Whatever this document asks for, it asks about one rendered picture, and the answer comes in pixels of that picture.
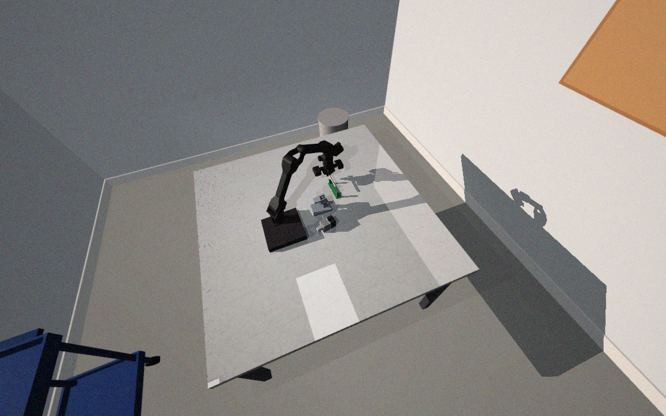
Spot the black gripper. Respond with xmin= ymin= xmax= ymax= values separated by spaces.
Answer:
xmin=312 ymin=159 xmax=343 ymax=177

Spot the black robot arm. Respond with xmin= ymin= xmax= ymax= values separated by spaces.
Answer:
xmin=266 ymin=140 xmax=344 ymax=226

